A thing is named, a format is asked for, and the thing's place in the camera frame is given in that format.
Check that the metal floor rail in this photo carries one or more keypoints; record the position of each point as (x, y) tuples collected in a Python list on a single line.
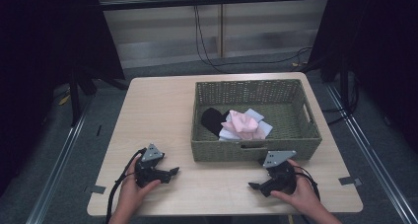
[(371, 151), (55, 171)]

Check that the grey tape piece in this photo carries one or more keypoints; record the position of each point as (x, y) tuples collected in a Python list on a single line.
[(97, 189), (350, 181)]

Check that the pink cloth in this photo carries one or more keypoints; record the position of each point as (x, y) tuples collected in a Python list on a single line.
[(266, 128)]

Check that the black horizontal bar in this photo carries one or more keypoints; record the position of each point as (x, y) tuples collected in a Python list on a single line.
[(210, 1)]

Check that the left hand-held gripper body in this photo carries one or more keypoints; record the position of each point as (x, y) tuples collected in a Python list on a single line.
[(146, 176)]

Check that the person's left hand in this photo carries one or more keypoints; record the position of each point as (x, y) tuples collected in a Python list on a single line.
[(131, 191)]

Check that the yellow scrap on floor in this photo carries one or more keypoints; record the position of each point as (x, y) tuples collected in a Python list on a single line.
[(64, 99)]

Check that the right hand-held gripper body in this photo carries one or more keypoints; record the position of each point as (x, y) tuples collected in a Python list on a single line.
[(281, 176)]

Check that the green woven basket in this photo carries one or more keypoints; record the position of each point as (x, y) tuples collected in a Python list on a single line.
[(282, 118)]

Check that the pink sock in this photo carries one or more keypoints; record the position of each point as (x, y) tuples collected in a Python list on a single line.
[(244, 123)]

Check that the black metal stand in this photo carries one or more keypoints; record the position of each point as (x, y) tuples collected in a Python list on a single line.
[(345, 86), (76, 99)]

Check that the black sock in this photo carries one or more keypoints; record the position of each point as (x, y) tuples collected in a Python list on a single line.
[(212, 120)]

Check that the person's right hand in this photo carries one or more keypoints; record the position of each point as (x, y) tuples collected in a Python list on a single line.
[(300, 194)]

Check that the black curtain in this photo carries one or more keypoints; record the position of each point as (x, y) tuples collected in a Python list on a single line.
[(46, 53), (378, 46)]

